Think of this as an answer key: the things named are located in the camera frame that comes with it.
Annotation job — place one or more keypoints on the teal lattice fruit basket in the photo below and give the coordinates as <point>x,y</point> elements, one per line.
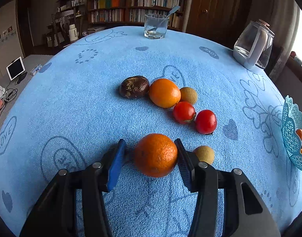
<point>291,121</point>

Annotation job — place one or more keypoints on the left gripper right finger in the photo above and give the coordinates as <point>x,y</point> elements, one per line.
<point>245,213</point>

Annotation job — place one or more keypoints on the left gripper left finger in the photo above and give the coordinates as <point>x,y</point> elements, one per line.
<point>54,213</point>

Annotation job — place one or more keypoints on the glass kettle white handle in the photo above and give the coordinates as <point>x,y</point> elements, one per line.
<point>253,47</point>

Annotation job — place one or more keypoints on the white tablet on stand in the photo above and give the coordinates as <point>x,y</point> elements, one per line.
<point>15,68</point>

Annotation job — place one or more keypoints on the clear drinking glass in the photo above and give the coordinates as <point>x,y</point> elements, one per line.
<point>150,21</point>

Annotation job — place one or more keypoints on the blue terry tablecloth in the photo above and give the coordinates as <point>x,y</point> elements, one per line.
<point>70,113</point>

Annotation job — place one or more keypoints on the tan round fruit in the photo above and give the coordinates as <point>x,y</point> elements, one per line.
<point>205,154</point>

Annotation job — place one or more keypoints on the white thermos bottle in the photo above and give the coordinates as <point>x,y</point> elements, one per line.
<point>73,33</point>

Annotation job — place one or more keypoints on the wooden bookshelf with books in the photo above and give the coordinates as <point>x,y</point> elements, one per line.
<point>112,13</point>

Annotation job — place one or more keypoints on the dark open shelf unit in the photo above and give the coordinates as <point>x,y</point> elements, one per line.
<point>67,12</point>

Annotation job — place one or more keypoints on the dark wooden door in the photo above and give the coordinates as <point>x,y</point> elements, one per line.
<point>221,21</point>

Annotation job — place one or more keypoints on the brown kiwi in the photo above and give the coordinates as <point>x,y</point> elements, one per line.
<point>189,95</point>

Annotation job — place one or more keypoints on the red tomato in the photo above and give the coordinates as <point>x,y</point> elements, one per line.
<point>184,112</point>
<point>206,122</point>

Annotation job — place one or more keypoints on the large orange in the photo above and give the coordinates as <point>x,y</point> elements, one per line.
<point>155,155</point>

